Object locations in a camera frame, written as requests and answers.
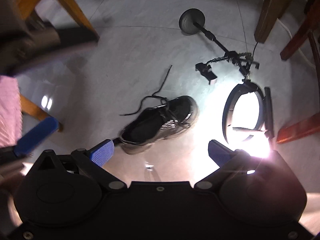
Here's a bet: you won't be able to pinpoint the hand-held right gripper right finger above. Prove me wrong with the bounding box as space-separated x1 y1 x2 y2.
194 140 293 189

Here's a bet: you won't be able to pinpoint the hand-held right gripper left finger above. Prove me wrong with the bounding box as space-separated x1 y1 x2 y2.
37 139 127 192

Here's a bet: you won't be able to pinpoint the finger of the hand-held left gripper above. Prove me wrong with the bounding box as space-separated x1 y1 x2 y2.
14 116 59 157

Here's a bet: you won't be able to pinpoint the black glossy shoe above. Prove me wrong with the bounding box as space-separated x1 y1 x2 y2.
117 95 199 155

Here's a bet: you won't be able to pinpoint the black shoelace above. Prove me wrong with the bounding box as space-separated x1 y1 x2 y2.
119 65 190 130

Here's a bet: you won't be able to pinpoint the wooden chair leg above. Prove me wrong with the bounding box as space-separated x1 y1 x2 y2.
19 94 63 133

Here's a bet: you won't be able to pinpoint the pink ribbed cloth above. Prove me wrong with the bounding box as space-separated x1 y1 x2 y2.
0 75 23 148

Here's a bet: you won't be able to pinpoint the red wooden chair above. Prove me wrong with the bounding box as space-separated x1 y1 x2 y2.
276 0 320 144

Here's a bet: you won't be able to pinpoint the brown wooden table legs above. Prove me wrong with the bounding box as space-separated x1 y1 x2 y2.
15 0 100 43

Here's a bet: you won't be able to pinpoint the brown wooden table leg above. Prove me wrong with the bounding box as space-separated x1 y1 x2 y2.
254 0 304 43

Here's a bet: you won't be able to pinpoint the black ring light stand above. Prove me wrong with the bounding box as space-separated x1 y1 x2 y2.
179 9 275 144

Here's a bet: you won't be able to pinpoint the white cable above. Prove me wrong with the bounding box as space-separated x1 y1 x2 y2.
254 0 317 68

